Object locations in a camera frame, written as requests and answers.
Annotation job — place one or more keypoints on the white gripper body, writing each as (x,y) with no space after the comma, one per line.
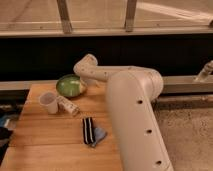
(89,82)

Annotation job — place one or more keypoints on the green ceramic bowl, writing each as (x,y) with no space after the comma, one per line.
(70,86)

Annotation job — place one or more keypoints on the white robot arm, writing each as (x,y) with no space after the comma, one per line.
(129,92)

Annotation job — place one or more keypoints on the white tipped-over bottle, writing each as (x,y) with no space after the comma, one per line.
(68,105)

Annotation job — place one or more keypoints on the white plastic cup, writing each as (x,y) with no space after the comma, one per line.
(49,102)

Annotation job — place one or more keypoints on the black striped sponge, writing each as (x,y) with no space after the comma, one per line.
(88,132)

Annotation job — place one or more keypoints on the dark objects at left edge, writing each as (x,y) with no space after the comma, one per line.
(5,134)

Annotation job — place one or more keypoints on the white object at right edge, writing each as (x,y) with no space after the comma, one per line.
(205,72)

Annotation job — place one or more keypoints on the metal window post left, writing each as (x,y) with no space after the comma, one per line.
(64,16)

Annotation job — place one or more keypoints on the metal window post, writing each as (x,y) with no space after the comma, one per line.
(130,15)
(64,16)

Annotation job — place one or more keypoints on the metal window post right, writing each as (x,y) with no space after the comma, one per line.
(130,15)

